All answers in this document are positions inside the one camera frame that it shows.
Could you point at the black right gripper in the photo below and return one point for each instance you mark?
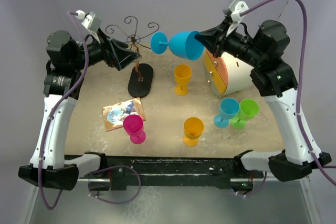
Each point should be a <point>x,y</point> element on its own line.
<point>214,39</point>

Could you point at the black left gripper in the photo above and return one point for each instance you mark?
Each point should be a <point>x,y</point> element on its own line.
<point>114,52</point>

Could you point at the blue wine glass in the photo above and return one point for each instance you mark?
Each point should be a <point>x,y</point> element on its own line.
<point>183,45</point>
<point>228,108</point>

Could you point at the yellow wine glass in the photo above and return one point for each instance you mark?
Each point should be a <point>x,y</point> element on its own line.
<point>193,129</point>
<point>182,75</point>

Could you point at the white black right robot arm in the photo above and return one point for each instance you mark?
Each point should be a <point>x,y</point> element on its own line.
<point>277,84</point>

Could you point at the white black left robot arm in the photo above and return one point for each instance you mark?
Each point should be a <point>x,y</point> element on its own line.
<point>65,153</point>

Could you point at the metal wine glass rack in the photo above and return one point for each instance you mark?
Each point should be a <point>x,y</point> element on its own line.
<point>141,77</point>

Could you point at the pink wine glass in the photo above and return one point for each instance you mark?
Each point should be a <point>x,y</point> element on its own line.
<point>134,127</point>

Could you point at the green wine glass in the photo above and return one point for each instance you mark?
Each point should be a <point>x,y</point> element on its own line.
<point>249,108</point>

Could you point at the white cylindrical drawer cabinet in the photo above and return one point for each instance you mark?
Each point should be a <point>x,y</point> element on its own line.
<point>226,74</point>

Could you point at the illustrated book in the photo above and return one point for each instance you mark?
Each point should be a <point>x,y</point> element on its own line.
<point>114,115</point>

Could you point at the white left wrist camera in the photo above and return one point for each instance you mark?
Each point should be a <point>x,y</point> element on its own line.
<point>90,21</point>

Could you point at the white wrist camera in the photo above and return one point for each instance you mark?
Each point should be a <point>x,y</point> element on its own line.
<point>233,11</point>
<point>90,21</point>

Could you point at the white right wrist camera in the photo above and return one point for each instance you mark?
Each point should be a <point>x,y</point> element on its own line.
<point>233,11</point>

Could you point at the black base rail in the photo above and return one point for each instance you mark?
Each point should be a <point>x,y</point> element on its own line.
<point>221,173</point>

